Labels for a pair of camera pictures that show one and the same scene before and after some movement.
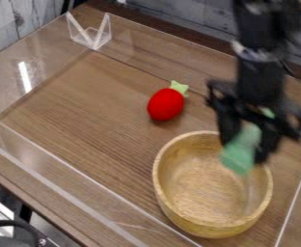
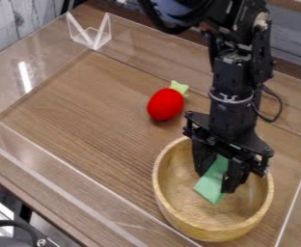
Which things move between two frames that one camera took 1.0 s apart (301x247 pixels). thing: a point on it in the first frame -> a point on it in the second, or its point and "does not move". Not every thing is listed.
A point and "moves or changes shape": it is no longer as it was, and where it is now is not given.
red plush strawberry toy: (167, 100) does not move
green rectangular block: (239, 155) moves or changes shape
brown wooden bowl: (205, 199) does not move
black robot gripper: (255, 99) -> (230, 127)
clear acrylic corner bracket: (93, 38) does not move
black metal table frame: (25, 236) does not move
